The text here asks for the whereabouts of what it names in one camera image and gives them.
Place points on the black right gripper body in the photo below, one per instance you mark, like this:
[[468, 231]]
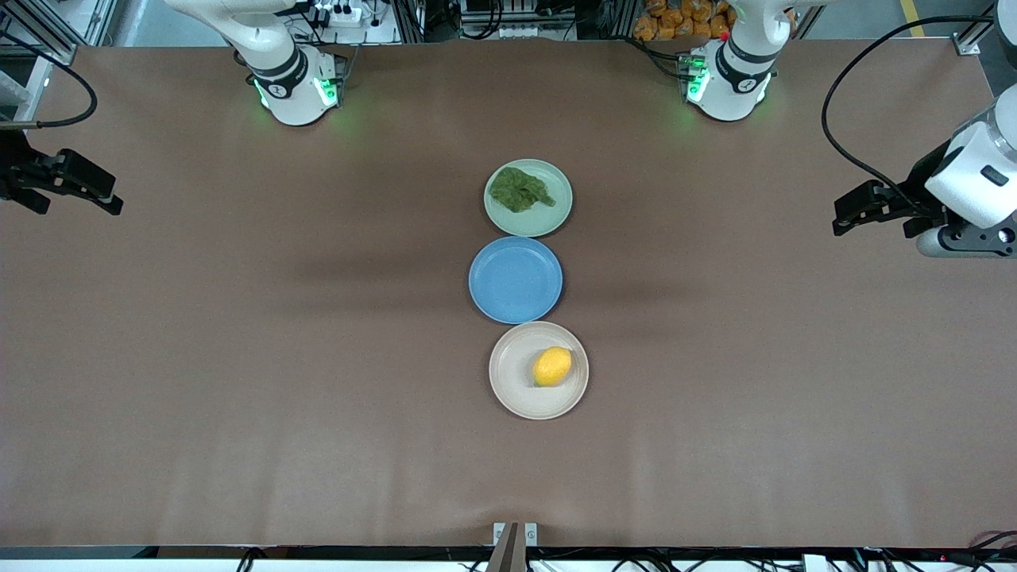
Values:
[[13, 169]]

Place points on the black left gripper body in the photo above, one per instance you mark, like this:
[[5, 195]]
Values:
[[919, 187]]

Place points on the yellow lemon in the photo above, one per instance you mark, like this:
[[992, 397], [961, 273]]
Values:
[[552, 366]]

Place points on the green lettuce leaf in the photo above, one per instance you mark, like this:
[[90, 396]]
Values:
[[520, 191]]

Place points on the orange snack bag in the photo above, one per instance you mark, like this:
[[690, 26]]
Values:
[[675, 20]]

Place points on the white power strip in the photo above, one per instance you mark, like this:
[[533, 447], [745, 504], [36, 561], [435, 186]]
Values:
[[338, 13]]

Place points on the pale green plate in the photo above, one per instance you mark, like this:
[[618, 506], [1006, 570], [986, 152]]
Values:
[[548, 222]]

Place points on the blue plate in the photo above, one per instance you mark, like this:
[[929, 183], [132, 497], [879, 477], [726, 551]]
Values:
[[515, 280]]

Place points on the beige plate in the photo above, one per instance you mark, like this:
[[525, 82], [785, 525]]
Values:
[[516, 385]]

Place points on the aluminium frame profile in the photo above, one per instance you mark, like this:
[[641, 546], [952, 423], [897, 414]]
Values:
[[44, 32], [976, 36]]

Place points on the metal table edge bracket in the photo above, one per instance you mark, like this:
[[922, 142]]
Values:
[[515, 548]]

